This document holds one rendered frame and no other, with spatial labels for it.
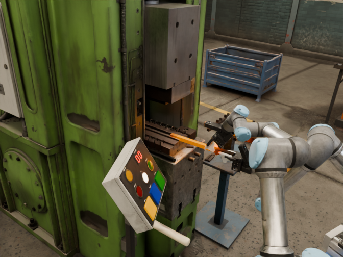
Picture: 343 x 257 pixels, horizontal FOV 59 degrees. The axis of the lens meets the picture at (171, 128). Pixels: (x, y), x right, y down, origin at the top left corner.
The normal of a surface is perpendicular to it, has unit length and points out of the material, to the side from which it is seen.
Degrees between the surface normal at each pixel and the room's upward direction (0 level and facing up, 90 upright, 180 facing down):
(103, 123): 89
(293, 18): 90
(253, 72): 89
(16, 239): 0
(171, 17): 90
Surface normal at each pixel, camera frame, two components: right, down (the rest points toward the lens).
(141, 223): -0.16, 0.44
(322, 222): 0.04, -0.89
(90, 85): -0.57, 0.34
